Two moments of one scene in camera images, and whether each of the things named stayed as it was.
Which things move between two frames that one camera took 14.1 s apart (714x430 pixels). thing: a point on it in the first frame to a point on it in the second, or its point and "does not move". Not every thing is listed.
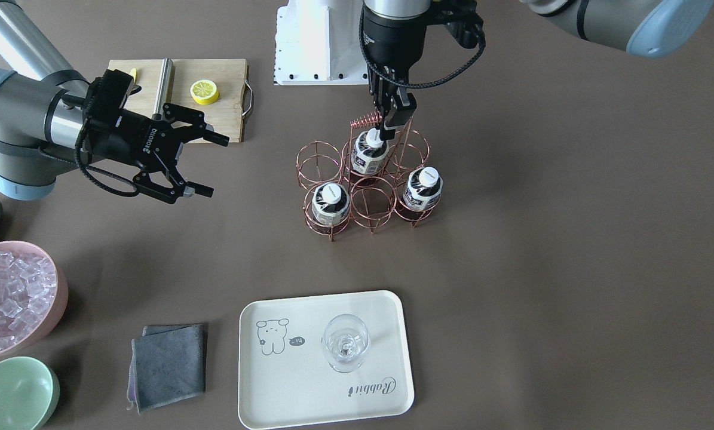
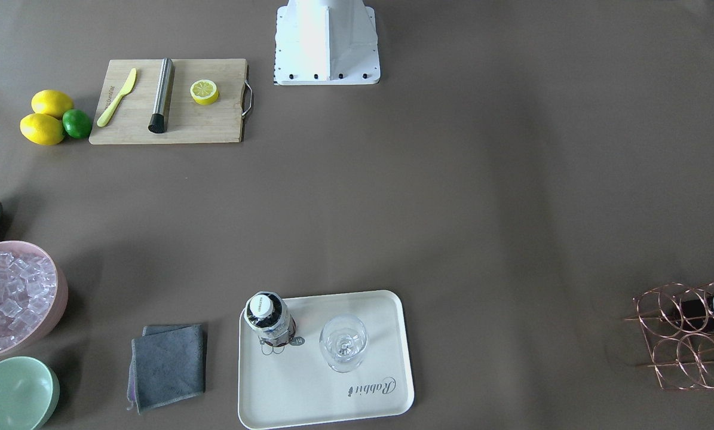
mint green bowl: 15,393 does not move
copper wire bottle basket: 377,177 to 691,333
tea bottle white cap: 330,204 to 267,313
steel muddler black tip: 164,92 does not move
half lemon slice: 204,92 does not move
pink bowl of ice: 21,292 does not move
